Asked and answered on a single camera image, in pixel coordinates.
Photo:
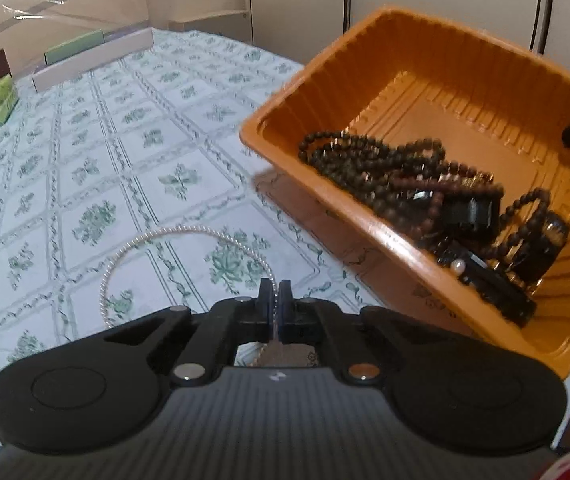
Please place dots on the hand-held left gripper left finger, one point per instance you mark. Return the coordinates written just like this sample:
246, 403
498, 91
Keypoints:
268, 310

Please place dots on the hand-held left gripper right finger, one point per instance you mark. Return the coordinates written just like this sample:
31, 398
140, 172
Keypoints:
287, 310

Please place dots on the orange plastic tray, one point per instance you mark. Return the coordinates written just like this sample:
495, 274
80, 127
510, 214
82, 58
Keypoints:
490, 90

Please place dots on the black oblong case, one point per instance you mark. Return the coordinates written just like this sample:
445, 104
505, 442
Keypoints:
470, 216

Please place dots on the pearl pendant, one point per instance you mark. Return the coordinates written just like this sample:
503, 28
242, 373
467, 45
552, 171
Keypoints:
459, 266

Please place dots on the white nightstand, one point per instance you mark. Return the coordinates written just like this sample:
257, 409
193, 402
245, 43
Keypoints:
210, 22

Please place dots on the long white box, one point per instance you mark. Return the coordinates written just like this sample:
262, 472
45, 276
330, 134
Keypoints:
90, 60

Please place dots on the long green box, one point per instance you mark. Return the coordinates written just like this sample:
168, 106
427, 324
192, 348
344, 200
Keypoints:
72, 47

